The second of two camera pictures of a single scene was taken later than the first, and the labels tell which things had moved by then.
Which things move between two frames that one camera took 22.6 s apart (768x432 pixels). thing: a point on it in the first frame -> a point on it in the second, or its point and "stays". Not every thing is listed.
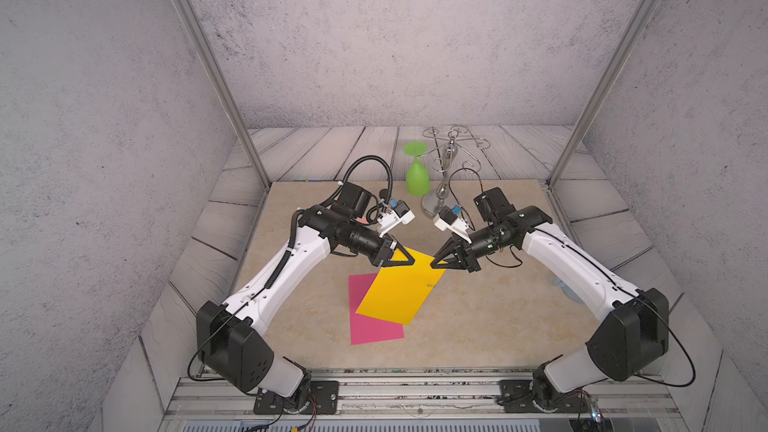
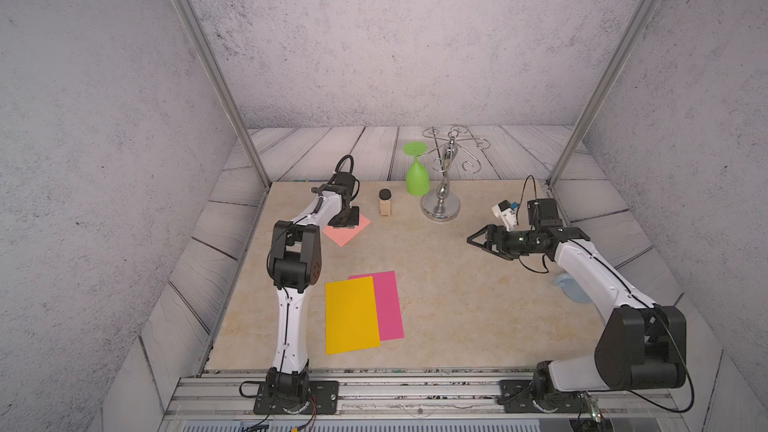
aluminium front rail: x=421 y=398 stays
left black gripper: x=383 y=252 -> x=352 y=223
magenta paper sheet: x=364 y=328 -> x=389 y=314
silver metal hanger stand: x=458 y=137 stays
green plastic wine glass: x=418 y=182 stays
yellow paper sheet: x=396 y=293 -> x=351 y=315
